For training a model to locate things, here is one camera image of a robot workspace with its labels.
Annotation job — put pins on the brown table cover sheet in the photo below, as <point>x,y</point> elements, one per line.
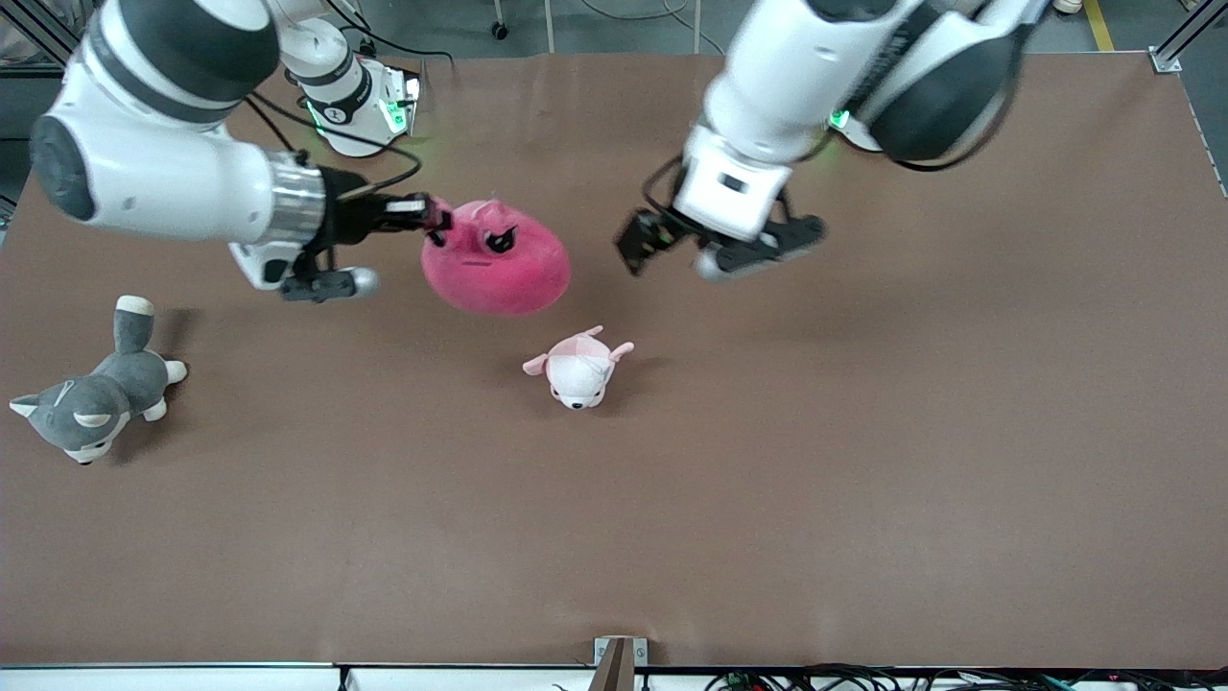
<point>672,528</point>

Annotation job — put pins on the metal table edge bracket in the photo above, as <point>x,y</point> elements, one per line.
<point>614,667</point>

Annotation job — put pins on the grey white plush husky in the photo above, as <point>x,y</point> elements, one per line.
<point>86,408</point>

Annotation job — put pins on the white pink plush puppy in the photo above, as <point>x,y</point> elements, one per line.
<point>576,374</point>

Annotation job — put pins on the white shoe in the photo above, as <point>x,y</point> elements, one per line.
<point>1065,6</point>

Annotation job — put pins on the white table edge strip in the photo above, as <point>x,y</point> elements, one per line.
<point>192,679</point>

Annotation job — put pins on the hot pink round plush toy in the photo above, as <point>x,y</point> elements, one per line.
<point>499,283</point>

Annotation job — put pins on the aluminium frame post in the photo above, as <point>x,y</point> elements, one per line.
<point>38,34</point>
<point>1175,48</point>

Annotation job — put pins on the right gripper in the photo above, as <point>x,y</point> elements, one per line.
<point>353,213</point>

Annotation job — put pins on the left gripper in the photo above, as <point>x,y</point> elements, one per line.
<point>641,240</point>

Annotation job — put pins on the green lit right base box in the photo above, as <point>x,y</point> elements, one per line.
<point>401,106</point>

